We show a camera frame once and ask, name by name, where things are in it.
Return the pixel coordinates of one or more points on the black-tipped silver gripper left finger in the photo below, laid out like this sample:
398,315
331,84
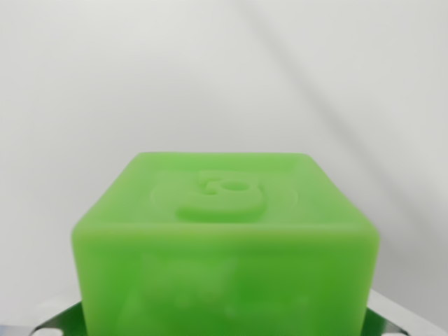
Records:
52,320

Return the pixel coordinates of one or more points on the black-tipped silver gripper right finger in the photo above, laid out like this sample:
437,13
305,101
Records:
392,320

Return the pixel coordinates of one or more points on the green embossed cube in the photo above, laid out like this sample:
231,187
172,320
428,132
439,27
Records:
224,266

